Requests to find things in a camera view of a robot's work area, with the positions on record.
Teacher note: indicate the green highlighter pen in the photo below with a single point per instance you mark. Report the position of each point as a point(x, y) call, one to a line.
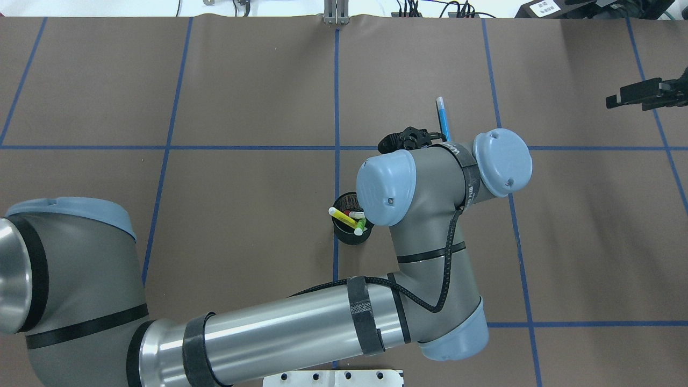
point(360, 227)

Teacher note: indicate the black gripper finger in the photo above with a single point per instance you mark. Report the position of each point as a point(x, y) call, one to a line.
point(651, 94)

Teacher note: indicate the yellow highlighter pen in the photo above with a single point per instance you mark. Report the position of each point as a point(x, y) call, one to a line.
point(342, 217)

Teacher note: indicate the black mesh pen cup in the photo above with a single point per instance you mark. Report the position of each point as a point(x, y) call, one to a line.
point(345, 203)

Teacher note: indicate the blue marker pen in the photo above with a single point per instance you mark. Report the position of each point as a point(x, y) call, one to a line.
point(443, 119)

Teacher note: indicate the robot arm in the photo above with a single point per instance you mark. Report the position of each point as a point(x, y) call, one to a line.
point(71, 284)

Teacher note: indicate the white pedestal base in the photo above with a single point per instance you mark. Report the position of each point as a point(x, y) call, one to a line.
point(332, 377)

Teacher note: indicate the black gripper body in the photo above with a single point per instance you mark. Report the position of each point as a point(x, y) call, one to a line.
point(424, 136)

